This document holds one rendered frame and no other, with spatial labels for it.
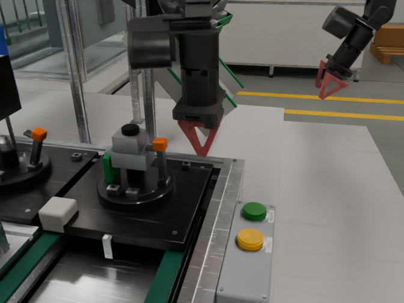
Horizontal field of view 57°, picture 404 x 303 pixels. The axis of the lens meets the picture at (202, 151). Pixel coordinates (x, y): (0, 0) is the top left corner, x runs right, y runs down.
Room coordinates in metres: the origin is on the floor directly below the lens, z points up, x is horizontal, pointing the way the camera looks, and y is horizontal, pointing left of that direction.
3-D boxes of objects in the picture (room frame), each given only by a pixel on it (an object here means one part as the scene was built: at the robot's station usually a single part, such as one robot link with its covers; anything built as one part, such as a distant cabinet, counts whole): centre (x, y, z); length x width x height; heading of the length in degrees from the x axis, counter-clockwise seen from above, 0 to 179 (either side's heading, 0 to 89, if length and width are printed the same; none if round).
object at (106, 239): (0.44, 0.15, 0.95); 0.01 x 0.01 x 0.04; 78
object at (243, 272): (0.43, -0.07, 0.93); 0.21 x 0.07 x 0.06; 168
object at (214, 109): (0.54, 0.00, 1.17); 0.10 x 0.07 x 0.07; 168
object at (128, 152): (0.56, 0.13, 1.06); 0.08 x 0.04 x 0.07; 78
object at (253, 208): (0.50, -0.09, 0.96); 0.04 x 0.04 x 0.02
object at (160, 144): (0.55, 0.08, 1.04); 0.04 x 0.02 x 0.08; 78
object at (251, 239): (0.43, -0.07, 0.96); 0.04 x 0.04 x 0.02
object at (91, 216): (0.56, 0.12, 0.96); 0.24 x 0.24 x 0.02; 78
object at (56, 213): (0.48, 0.23, 0.97); 0.05 x 0.05 x 0.04; 78
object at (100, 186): (0.56, 0.12, 0.98); 0.14 x 0.14 x 0.02
